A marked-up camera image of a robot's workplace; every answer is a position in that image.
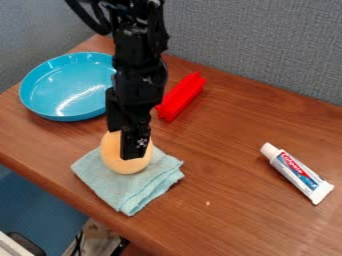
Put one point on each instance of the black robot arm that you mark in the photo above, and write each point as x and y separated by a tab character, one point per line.
135	24

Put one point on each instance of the yellow foam ball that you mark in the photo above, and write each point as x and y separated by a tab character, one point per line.
119	159

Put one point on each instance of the blue plate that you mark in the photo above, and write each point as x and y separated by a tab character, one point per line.
64	89

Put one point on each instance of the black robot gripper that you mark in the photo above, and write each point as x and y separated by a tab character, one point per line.
138	88

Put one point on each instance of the objects under table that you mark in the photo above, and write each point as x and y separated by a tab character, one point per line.
95	240

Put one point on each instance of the red plastic block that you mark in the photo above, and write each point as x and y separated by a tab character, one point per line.
181	96

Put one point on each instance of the white toothpaste tube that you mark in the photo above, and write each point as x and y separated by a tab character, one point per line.
302	177

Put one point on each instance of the light blue cloth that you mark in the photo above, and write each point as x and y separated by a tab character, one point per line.
128	192

